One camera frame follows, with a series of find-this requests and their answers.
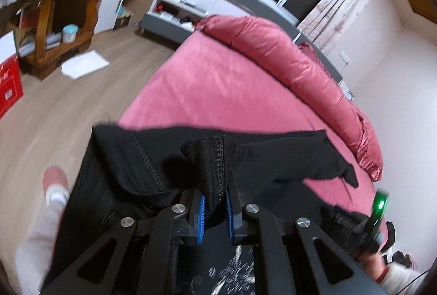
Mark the black pants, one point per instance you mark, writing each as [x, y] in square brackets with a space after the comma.
[136, 161]

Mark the bed with pink sheet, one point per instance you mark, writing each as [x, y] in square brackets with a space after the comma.
[222, 83]

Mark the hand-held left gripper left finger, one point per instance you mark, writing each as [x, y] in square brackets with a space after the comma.
[201, 217]

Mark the red cardboard box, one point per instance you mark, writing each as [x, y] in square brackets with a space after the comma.
[8, 86]

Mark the person's right forearm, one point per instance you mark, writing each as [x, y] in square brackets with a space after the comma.
[399, 279]

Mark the patterned curtain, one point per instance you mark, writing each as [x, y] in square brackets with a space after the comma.
[344, 4]

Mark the jar with blue lid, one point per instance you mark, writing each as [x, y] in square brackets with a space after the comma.
[70, 33]

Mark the white wall socket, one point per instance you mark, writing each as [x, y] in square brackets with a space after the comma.
[344, 57]

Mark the brown wooden shelf unit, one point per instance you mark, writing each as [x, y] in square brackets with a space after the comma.
[51, 8]

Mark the person's right hand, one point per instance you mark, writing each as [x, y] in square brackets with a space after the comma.
[375, 266]

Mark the white paper sheets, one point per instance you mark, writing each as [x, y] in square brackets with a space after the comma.
[85, 64]

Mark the grey bed frame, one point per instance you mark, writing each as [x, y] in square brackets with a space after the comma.
[164, 25]

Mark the pink slipper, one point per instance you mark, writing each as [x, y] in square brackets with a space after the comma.
[56, 180]

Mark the pink duvet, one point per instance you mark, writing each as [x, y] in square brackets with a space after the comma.
[290, 52]

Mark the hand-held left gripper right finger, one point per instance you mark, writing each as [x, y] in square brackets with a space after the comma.
[229, 217]

